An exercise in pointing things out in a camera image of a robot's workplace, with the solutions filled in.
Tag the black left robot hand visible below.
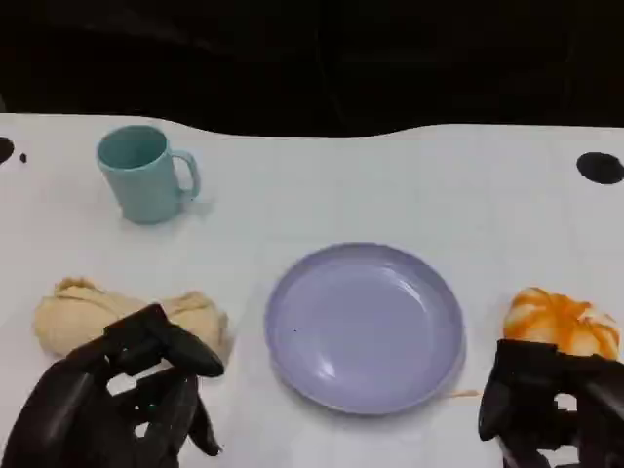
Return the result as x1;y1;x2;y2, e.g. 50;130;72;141
0;304;226;468

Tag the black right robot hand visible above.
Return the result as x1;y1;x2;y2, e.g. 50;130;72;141
477;338;624;468

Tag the beige towel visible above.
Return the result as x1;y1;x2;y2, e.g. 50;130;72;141
32;276;230;365

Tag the orange and white bread roll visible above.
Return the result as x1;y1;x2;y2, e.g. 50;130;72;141
502;286;621;362

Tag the lilac plate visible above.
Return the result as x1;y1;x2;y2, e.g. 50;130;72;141
264;242;468;416

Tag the pale green mug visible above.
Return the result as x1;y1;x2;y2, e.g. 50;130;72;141
96;124;202;226

